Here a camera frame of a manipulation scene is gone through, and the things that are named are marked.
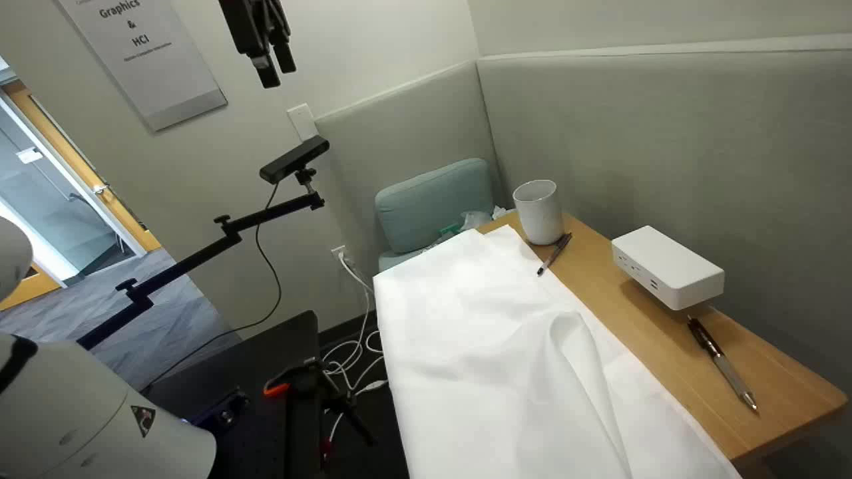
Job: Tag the crumpled white tissue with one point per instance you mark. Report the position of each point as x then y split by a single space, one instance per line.
483 219

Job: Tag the black marker pen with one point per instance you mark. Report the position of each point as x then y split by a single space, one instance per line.
555 254

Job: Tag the white wall outlet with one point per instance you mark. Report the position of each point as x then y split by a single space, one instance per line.
340 254

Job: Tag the grey wall sign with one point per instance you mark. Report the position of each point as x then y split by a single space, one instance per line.
142 54

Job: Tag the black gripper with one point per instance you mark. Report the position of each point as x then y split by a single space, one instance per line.
254 22

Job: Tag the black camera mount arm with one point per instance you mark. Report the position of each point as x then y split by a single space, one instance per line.
190 256

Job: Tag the white ceramic mug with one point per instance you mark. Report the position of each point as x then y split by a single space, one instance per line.
537 208

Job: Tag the black exterior camera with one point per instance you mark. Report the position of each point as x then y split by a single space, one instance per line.
294 161

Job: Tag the teal upholstered chair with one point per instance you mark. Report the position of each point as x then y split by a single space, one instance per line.
428 204

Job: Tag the white rectangular box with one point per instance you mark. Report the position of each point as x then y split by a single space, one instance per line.
667 264

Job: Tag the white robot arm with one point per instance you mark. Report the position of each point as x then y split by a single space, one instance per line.
81 415

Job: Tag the black and silver pen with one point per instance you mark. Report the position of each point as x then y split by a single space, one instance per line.
720 360

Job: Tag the white cloth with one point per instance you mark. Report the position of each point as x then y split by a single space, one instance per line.
479 354

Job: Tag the white wall plate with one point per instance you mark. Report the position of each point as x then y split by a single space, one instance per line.
300 120

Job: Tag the black cart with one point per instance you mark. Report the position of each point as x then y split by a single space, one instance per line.
221 373

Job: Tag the wooden window frame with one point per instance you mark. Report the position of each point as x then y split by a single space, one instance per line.
89 173

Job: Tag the black tripod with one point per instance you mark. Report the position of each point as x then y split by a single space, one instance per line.
340 404

